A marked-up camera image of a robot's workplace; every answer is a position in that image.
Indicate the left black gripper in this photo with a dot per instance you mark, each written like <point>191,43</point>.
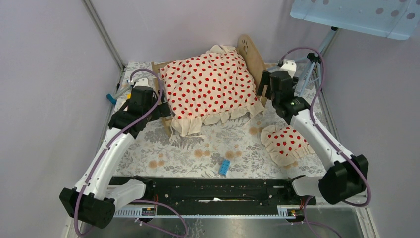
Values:
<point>162,110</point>

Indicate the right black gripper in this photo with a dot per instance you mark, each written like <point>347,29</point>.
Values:
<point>265,81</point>

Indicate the wooden pet bed frame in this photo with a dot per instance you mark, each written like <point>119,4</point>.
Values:
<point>254,62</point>

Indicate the large strawberry print cushion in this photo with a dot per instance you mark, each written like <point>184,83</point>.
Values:
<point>210,88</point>

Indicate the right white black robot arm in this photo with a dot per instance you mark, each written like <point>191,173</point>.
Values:
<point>345,179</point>

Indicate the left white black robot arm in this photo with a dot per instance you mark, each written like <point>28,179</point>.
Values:
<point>90,200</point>

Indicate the grey tripod stand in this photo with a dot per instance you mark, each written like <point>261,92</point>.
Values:
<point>312,72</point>

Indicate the small strawberry print pillow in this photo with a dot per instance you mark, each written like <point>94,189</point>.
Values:
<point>286,145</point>

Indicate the floral table mat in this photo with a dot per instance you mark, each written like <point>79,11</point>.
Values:
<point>158,152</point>

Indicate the blue toy brick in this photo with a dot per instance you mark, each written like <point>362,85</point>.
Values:
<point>223,169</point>

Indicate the light blue perforated tray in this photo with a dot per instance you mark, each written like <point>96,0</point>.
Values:
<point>393,19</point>

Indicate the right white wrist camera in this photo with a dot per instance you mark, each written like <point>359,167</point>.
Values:
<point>289,66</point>

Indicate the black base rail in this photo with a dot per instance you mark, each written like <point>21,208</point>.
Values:
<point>222,197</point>

